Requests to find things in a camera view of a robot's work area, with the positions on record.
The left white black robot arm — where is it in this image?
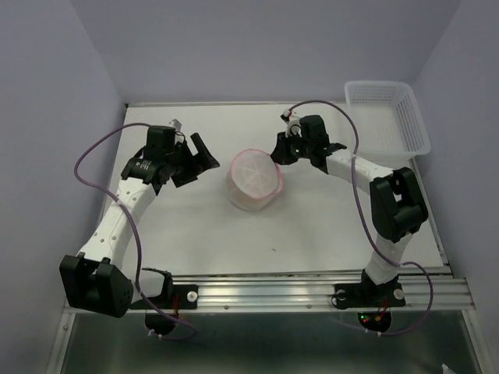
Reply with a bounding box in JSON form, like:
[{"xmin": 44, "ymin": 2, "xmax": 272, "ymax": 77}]
[{"xmin": 59, "ymin": 124, "xmax": 220, "ymax": 318}]

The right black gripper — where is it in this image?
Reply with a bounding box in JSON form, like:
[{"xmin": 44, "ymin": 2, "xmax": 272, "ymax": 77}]
[{"xmin": 267, "ymin": 129, "xmax": 312, "ymax": 165}]

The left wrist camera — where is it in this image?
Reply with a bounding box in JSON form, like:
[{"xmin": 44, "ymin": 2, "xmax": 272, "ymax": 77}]
[{"xmin": 168, "ymin": 118, "xmax": 182, "ymax": 132}]

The aluminium frame rail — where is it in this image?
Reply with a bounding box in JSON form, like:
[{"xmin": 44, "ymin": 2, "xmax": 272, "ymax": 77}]
[{"xmin": 173, "ymin": 274, "xmax": 475, "ymax": 314}]

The white mesh laundry bag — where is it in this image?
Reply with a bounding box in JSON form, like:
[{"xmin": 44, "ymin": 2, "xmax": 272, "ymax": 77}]
[{"xmin": 225, "ymin": 149, "xmax": 284, "ymax": 207}]

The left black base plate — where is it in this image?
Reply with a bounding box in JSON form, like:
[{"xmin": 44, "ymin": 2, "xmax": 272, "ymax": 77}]
[{"xmin": 118, "ymin": 284, "xmax": 199, "ymax": 310}]

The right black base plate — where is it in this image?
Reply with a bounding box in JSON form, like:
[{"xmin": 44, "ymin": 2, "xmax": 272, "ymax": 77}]
[{"xmin": 331, "ymin": 283, "xmax": 406, "ymax": 310}]

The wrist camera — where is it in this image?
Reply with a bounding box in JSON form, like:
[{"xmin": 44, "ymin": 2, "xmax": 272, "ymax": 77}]
[
  {"xmin": 280, "ymin": 109, "xmax": 301, "ymax": 137},
  {"xmin": 168, "ymin": 118, "xmax": 182, "ymax": 132}
]

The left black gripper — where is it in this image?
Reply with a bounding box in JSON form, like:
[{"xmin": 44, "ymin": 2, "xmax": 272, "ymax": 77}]
[{"xmin": 165, "ymin": 133, "xmax": 220, "ymax": 187}]

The white plastic basket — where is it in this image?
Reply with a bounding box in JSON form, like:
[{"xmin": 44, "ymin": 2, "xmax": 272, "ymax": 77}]
[{"xmin": 344, "ymin": 80, "xmax": 431, "ymax": 163}]

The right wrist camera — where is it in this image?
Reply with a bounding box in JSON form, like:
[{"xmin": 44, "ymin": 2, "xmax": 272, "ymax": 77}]
[{"xmin": 280, "ymin": 109, "xmax": 301, "ymax": 137}]

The beige bra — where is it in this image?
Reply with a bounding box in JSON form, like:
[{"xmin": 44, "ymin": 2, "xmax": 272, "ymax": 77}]
[{"xmin": 229, "ymin": 195, "xmax": 266, "ymax": 211}]

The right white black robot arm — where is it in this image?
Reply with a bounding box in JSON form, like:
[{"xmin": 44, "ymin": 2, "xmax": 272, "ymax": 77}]
[{"xmin": 271, "ymin": 111, "xmax": 428, "ymax": 304}]

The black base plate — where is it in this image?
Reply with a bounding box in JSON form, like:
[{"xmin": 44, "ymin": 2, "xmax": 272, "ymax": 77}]
[
  {"xmin": 331, "ymin": 283, "xmax": 406, "ymax": 310},
  {"xmin": 118, "ymin": 284, "xmax": 199, "ymax": 310}
]

